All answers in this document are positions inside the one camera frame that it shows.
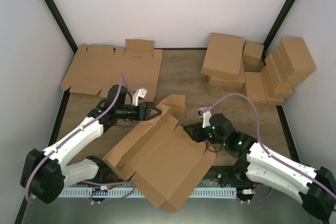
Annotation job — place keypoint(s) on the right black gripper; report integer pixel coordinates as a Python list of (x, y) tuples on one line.
[(197, 135)]

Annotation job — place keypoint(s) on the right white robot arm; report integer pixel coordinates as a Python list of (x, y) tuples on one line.
[(313, 188)]

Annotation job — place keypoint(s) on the middle folded cardboard box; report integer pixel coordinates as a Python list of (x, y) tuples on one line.
[(253, 88)]

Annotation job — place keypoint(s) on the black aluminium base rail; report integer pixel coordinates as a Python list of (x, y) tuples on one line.
[(221, 174)]

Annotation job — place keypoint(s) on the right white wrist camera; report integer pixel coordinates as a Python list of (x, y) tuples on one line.
[(205, 114)]

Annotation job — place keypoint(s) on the large folded cardboard box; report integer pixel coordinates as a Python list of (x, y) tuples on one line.
[(223, 56)]

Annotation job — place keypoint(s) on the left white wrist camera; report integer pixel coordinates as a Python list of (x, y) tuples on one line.
[(139, 94)]

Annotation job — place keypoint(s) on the right black frame post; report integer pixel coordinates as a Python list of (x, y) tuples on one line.
[(288, 4)]

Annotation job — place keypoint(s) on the tall folded cardboard box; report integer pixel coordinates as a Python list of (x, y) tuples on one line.
[(296, 58)]

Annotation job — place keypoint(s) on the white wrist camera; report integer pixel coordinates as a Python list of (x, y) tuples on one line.
[(205, 114), (139, 94)]

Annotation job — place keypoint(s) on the black frame post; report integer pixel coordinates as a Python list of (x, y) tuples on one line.
[(288, 4), (61, 24)]

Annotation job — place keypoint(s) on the light blue slotted cable duct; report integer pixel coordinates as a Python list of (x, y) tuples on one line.
[(86, 192)]

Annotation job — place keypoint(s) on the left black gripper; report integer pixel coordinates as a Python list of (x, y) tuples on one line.
[(147, 112)]

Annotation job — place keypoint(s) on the flat cardboard sheet stack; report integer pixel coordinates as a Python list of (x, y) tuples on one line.
[(96, 68)]

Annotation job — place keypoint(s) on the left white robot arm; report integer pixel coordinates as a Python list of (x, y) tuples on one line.
[(46, 173)]

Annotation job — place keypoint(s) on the brown cardboard box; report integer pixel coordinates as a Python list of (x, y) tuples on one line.
[(161, 159)]

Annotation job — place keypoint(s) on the small folded cardboard box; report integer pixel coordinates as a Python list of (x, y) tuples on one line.
[(252, 52)]

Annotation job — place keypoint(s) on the left black frame post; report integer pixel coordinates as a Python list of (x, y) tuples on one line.
[(61, 24)]

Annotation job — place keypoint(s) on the leaning folded cardboard box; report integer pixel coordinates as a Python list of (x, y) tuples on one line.
[(273, 71)]

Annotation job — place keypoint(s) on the low cardboard box stack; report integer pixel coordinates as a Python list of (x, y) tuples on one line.
[(275, 101)]

